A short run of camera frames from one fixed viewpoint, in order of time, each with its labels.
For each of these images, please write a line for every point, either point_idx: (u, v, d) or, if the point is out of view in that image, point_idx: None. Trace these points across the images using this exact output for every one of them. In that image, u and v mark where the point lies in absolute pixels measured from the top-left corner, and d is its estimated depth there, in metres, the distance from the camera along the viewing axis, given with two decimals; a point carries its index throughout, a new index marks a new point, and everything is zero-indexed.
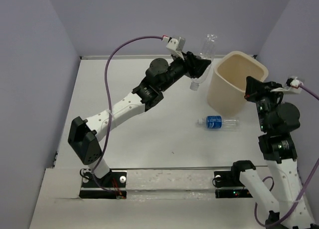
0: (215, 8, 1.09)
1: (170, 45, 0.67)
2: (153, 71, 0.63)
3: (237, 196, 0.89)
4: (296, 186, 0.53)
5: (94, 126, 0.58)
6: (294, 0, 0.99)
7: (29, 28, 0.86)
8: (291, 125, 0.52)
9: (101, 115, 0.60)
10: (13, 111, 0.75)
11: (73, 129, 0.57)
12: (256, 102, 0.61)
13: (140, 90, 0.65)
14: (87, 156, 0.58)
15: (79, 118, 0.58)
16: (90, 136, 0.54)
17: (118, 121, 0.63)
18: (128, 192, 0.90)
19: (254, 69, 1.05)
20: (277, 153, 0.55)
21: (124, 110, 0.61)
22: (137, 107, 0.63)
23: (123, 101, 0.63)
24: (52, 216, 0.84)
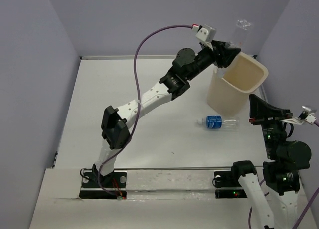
0: (214, 9, 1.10)
1: (200, 34, 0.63)
2: (181, 60, 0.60)
3: (237, 196, 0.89)
4: (294, 215, 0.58)
5: (124, 114, 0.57)
6: (293, 2, 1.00)
7: (30, 27, 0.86)
8: (300, 167, 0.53)
9: (131, 104, 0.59)
10: (12, 109, 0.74)
11: (105, 117, 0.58)
12: (264, 128, 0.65)
13: (168, 79, 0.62)
14: (118, 142, 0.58)
15: (111, 107, 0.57)
16: (120, 123, 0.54)
17: (147, 110, 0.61)
18: (128, 192, 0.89)
19: (254, 69, 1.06)
20: (281, 185, 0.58)
21: (153, 100, 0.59)
22: (165, 97, 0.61)
23: (150, 90, 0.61)
24: (51, 217, 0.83)
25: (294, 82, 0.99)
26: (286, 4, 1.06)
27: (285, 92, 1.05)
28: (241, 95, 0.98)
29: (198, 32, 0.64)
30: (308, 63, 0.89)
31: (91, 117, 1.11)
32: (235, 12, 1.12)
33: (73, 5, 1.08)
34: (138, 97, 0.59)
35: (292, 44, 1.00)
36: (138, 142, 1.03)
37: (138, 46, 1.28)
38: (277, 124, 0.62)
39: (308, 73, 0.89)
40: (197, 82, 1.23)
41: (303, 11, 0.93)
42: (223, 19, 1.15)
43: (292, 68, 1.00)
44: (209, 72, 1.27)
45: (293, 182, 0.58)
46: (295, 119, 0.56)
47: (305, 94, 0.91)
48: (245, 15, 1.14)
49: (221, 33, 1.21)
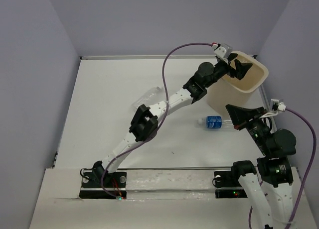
0: (215, 9, 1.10)
1: (218, 52, 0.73)
2: (201, 73, 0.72)
3: (237, 196, 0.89)
4: (290, 208, 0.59)
5: (156, 112, 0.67)
6: (293, 2, 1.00)
7: (30, 27, 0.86)
8: (288, 152, 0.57)
9: (162, 104, 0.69)
10: (13, 109, 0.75)
11: (137, 114, 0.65)
12: (248, 130, 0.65)
13: (189, 86, 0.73)
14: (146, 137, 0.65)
15: (144, 105, 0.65)
16: (153, 120, 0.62)
17: (172, 110, 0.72)
18: (128, 192, 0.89)
19: (254, 70, 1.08)
20: (274, 176, 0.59)
21: (178, 102, 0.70)
22: (187, 100, 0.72)
23: (176, 94, 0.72)
24: (51, 216, 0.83)
25: (293, 83, 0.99)
26: (286, 5, 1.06)
27: (285, 92, 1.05)
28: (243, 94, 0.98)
29: (217, 49, 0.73)
30: (307, 64, 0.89)
31: (91, 117, 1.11)
32: (235, 12, 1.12)
33: (73, 5, 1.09)
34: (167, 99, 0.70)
35: (292, 45, 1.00)
36: None
37: (138, 46, 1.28)
38: (259, 122, 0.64)
39: (308, 74, 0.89)
40: None
41: (303, 11, 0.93)
42: (223, 19, 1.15)
43: (292, 69, 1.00)
44: None
45: (286, 174, 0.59)
46: (270, 111, 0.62)
47: (304, 94, 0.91)
48: (245, 15, 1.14)
49: (222, 33, 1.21)
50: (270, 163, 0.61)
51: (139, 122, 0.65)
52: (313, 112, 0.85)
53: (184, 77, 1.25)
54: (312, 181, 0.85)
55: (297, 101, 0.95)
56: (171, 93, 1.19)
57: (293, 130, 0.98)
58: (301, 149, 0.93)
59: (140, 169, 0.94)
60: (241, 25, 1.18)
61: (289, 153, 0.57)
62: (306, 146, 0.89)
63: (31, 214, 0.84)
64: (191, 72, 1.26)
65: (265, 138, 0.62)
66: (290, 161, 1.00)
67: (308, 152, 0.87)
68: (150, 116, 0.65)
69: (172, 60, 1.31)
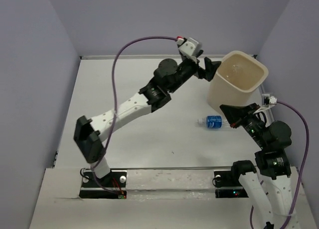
0: (215, 8, 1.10)
1: (185, 48, 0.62)
2: (162, 71, 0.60)
3: (237, 195, 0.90)
4: (289, 201, 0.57)
5: (97, 126, 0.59)
6: (294, 1, 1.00)
7: (30, 27, 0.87)
8: (285, 142, 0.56)
9: (108, 115, 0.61)
10: (13, 109, 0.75)
11: (77, 128, 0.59)
12: (244, 127, 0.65)
13: (147, 91, 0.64)
14: (91, 153, 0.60)
15: (84, 118, 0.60)
16: (93, 137, 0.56)
17: (123, 121, 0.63)
18: (128, 192, 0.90)
19: (254, 70, 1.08)
20: (272, 169, 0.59)
21: (129, 111, 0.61)
22: (143, 108, 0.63)
23: (128, 101, 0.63)
24: (51, 216, 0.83)
25: (293, 82, 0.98)
26: (286, 4, 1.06)
27: (285, 92, 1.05)
28: (242, 93, 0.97)
29: (184, 45, 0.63)
30: (307, 64, 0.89)
31: (90, 117, 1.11)
32: (235, 12, 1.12)
33: (73, 5, 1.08)
34: (115, 109, 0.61)
35: (292, 44, 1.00)
36: (137, 141, 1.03)
37: (138, 46, 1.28)
38: (254, 118, 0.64)
39: (308, 73, 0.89)
40: (197, 83, 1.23)
41: (303, 10, 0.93)
42: (223, 19, 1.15)
43: (292, 68, 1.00)
44: None
45: (284, 167, 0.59)
46: (262, 106, 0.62)
47: (304, 94, 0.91)
48: (245, 15, 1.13)
49: (222, 32, 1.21)
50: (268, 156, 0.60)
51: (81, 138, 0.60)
52: (313, 112, 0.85)
53: None
54: (312, 180, 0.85)
55: (297, 100, 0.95)
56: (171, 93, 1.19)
57: (293, 129, 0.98)
58: (301, 149, 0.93)
59: (140, 169, 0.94)
60: (241, 24, 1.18)
61: (285, 143, 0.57)
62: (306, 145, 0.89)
63: (31, 213, 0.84)
64: None
65: (261, 133, 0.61)
66: (290, 161, 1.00)
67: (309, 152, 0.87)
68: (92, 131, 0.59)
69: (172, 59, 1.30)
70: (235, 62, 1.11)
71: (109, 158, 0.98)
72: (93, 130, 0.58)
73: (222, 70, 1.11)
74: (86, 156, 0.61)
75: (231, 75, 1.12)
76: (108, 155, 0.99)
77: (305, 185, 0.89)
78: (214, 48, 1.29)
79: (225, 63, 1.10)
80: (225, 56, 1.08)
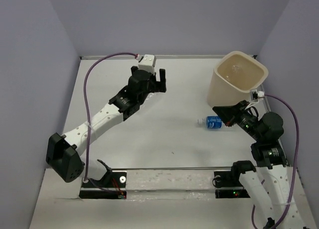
0: (214, 8, 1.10)
1: (145, 61, 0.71)
2: (135, 78, 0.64)
3: (237, 196, 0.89)
4: (287, 189, 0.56)
5: (73, 140, 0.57)
6: (293, 2, 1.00)
7: (30, 27, 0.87)
8: (278, 130, 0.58)
9: (82, 128, 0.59)
10: (13, 109, 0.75)
11: (50, 147, 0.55)
12: (239, 124, 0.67)
13: (117, 101, 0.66)
14: (70, 172, 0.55)
15: (57, 134, 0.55)
16: (69, 151, 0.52)
17: (98, 133, 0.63)
18: (128, 192, 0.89)
19: (254, 71, 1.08)
20: (268, 159, 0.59)
21: (103, 121, 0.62)
22: (116, 117, 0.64)
23: (100, 112, 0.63)
24: (51, 217, 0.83)
25: (293, 83, 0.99)
26: (285, 5, 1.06)
27: (284, 92, 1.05)
28: (241, 94, 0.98)
29: (142, 60, 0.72)
30: (307, 64, 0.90)
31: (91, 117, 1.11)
32: (235, 12, 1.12)
33: (73, 5, 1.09)
34: (88, 121, 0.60)
35: (291, 45, 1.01)
36: (137, 141, 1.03)
37: (138, 47, 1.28)
38: (246, 114, 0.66)
39: (307, 74, 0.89)
40: (197, 83, 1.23)
41: (302, 11, 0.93)
42: (223, 19, 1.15)
43: (291, 68, 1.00)
44: (209, 71, 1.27)
45: (279, 157, 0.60)
46: (251, 100, 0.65)
47: (304, 94, 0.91)
48: (245, 16, 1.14)
49: (222, 33, 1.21)
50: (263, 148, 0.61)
51: (55, 157, 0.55)
52: (313, 112, 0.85)
53: (184, 77, 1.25)
54: (312, 180, 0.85)
55: (297, 100, 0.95)
56: (171, 93, 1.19)
57: (293, 129, 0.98)
58: (301, 149, 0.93)
59: (140, 169, 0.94)
60: (241, 24, 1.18)
61: (278, 132, 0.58)
62: (306, 146, 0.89)
63: (31, 214, 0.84)
64: (191, 72, 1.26)
65: (254, 126, 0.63)
66: (290, 161, 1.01)
67: (309, 152, 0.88)
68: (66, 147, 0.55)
69: (172, 60, 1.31)
70: (236, 62, 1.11)
71: (109, 158, 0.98)
72: (69, 145, 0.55)
73: (223, 70, 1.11)
74: (64, 176, 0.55)
75: (231, 75, 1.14)
76: (108, 155, 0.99)
77: (305, 185, 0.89)
78: (214, 48, 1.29)
79: (224, 63, 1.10)
80: (225, 56, 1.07)
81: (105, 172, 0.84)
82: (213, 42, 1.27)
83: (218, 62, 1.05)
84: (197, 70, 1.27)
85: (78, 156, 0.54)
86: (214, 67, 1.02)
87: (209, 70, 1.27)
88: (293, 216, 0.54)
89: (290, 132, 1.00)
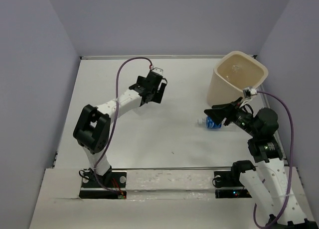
0: (214, 8, 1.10)
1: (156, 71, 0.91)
2: (154, 73, 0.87)
3: (237, 196, 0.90)
4: (285, 182, 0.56)
5: (105, 110, 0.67)
6: (293, 2, 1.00)
7: (30, 27, 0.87)
8: (272, 126, 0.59)
9: (111, 103, 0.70)
10: (13, 109, 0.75)
11: (83, 115, 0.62)
12: (235, 122, 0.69)
13: (136, 87, 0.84)
14: (100, 139, 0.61)
15: (90, 105, 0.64)
16: (103, 118, 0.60)
17: (122, 110, 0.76)
18: (128, 192, 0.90)
19: (254, 70, 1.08)
20: (264, 153, 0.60)
21: (127, 100, 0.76)
22: (136, 99, 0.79)
23: (124, 94, 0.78)
24: (51, 216, 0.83)
25: (293, 83, 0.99)
26: (285, 5, 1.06)
27: (284, 92, 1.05)
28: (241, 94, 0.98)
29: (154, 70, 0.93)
30: (307, 64, 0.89)
31: None
32: (235, 12, 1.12)
33: (73, 5, 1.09)
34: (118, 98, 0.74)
35: (291, 44, 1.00)
36: (137, 141, 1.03)
37: (138, 46, 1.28)
38: (242, 113, 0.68)
39: (307, 74, 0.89)
40: (197, 83, 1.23)
41: (302, 11, 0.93)
42: (223, 19, 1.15)
43: (291, 68, 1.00)
44: (209, 71, 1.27)
45: (274, 151, 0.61)
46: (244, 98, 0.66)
47: (304, 94, 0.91)
48: (245, 16, 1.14)
49: (221, 33, 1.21)
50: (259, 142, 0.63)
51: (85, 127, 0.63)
52: (313, 111, 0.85)
53: (184, 77, 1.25)
54: (312, 180, 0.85)
55: (297, 100, 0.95)
56: (171, 93, 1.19)
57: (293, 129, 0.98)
58: (301, 149, 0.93)
59: (140, 169, 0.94)
60: (241, 24, 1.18)
61: (273, 127, 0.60)
62: (306, 145, 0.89)
63: (31, 214, 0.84)
64: (191, 72, 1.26)
65: (250, 124, 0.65)
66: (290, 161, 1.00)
67: (309, 152, 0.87)
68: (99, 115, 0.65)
69: (172, 60, 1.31)
70: (235, 62, 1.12)
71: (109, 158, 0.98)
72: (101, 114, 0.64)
73: (223, 70, 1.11)
74: (91, 146, 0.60)
75: (231, 75, 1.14)
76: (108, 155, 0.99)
77: (305, 185, 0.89)
78: (214, 48, 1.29)
79: (224, 63, 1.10)
80: (225, 55, 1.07)
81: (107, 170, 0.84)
82: (213, 42, 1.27)
83: (219, 62, 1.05)
84: (197, 70, 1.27)
85: (108, 124, 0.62)
86: (213, 67, 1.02)
87: (209, 69, 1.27)
88: (293, 208, 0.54)
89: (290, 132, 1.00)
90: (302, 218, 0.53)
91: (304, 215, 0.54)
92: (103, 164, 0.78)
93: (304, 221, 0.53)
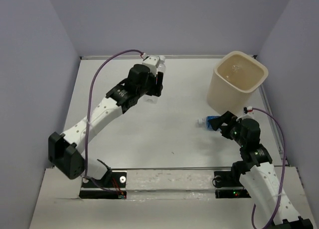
0: (214, 8, 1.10)
1: (149, 60, 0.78)
2: (136, 70, 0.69)
3: (237, 196, 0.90)
4: (276, 183, 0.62)
5: (73, 138, 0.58)
6: (294, 2, 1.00)
7: (30, 26, 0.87)
8: (254, 132, 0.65)
9: (79, 127, 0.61)
10: (13, 110, 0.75)
11: (52, 146, 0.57)
12: (231, 133, 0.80)
13: (115, 95, 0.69)
14: (72, 170, 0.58)
15: (56, 134, 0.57)
16: (71, 149, 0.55)
17: (97, 129, 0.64)
18: (128, 192, 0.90)
19: (254, 71, 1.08)
20: (255, 159, 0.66)
21: (101, 116, 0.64)
22: (113, 111, 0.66)
23: (98, 107, 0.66)
24: (51, 216, 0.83)
25: (293, 83, 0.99)
26: (286, 5, 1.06)
27: (285, 92, 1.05)
28: (242, 94, 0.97)
29: (147, 59, 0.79)
30: (307, 64, 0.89)
31: None
32: (235, 12, 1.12)
33: (73, 5, 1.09)
34: (88, 117, 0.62)
35: (291, 44, 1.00)
36: (137, 141, 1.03)
37: (138, 46, 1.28)
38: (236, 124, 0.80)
39: (308, 74, 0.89)
40: (197, 83, 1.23)
41: (303, 11, 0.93)
42: (223, 19, 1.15)
43: (291, 68, 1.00)
44: (209, 71, 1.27)
45: (264, 156, 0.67)
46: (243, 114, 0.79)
47: (304, 94, 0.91)
48: (245, 16, 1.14)
49: (222, 32, 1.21)
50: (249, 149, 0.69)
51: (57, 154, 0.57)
52: (314, 112, 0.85)
53: (184, 76, 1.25)
54: (312, 180, 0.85)
55: (298, 101, 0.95)
56: (171, 93, 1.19)
57: (293, 130, 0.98)
58: (301, 149, 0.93)
59: (140, 169, 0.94)
60: (241, 24, 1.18)
61: (256, 133, 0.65)
62: (306, 146, 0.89)
63: (31, 214, 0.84)
64: (190, 72, 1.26)
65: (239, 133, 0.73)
66: (290, 161, 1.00)
67: (309, 152, 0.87)
68: (67, 144, 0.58)
69: (172, 60, 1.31)
70: (235, 62, 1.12)
71: (108, 159, 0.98)
72: (69, 144, 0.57)
73: (223, 70, 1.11)
74: (68, 171, 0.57)
75: (231, 75, 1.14)
76: (108, 156, 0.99)
77: (305, 185, 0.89)
78: (214, 47, 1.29)
79: (224, 63, 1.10)
80: (225, 56, 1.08)
81: (105, 171, 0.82)
82: (213, 42, 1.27)
83: (218, 62, 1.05)
84: (197, 70, 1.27)
85: (78, 152, 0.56)
86: (213, 68, 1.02)
87: (209, 69, 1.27)
88: (287, 207, 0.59)
89: (290, 132, 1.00)
90: (296, 216, 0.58)
91: (297, 213, 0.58)
92: (92, 168, 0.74)
93: (298, 218, 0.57)
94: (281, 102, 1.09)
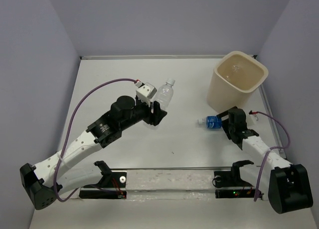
0: (214, 8, 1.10)
1: (142, 90, 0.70)
2: (118, 106, 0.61)
3: (237, 196, 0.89)
4: (264, 146, 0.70)
5: (41, 174, 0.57)
6: (294, 1, 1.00)
7: (30, 27, 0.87)
8: (239, 114, 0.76)
9: (52, 162, 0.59)
10: (13, 110, 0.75)
11: (22, 177, 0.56)
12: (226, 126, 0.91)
13: (96, 130, 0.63)
14: (39, 203, 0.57)
15: (27, 166, 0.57)
16: (36, 186, 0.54)
17: (71, 165, 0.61)
18: (128, 192, 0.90)
19: (254, 70, 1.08)
20: (243, 135, 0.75)
21: (76, 153, 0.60)
22: (91, 148, 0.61)
23: (76, 141, 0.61)
24: (52, 216, 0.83)
25: (293, 82, 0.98)
26: (286, 4, 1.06)
27: (285, 92, 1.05)
28: (242, 94, 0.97)
29: (141, 87, 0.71)
30: (307, 64, 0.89)
31: (90, 117, 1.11)
32: (235, 12, 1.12)
33: (72, 5, 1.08)
34: (61, 153, 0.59)
35: (292, 44, 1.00)
36: (136, 142, 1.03)
37: (137, 46, 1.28)
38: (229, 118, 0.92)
39: (308, 74, 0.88)
40: (197, 83, 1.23)
41: (303, 11, 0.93)
42: (223, 19, 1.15)
43: (291, 68, 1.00)
44: (209, 71, 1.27)
45: (251, 133, 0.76)
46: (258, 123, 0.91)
47: (304, 94, 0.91)
48: (246, 15, 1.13)
49: (222, 32, 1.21)
50: (238, 131, 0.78)
51: (26, 186, 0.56)
52: (314, 112, 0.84)
53: (184, 77, 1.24)
54: (312, 180, 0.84)
55: (298, 101, 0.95)
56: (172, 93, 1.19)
57: (293, 130, 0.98)
58: (301, 149, 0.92)
59: (140, 169, 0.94)
60: (241, 24, 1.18)
61: (240, 114, 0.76)
62: (306, 146, 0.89)
63: (31, 214, 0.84)
64: (191, 72, 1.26)
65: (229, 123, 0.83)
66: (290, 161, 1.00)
67: (309, 152, 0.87)
68: (35, 180, 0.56)
69: (172, 60, 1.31)
70: (236, 62, 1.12)
71: (108, 158, 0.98)
72: (36, 179, 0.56)
73: (222, 70, 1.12)
74: (34, 204, 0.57)
75: (231, 75, 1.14)
76: (108, 155, 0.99)
77: None
78: (214, 47, 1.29)
79: (224, 63, 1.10)
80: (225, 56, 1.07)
81: (102, 176, 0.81)
82: (214, 42, 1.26)
83: (218, 62, 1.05)
84: (197, 70, 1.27)
85: (46, 189, 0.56)
86: (213, 67, 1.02)
87: (209, 69, 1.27)
88: (277, 159, 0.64)
89: (290, 132, 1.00)
90: (286, 164, 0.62)
91: (287, 162, 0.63)
92: (71, 185, 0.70)
93: (289, 165, 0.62)
94: (281, 102, 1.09)
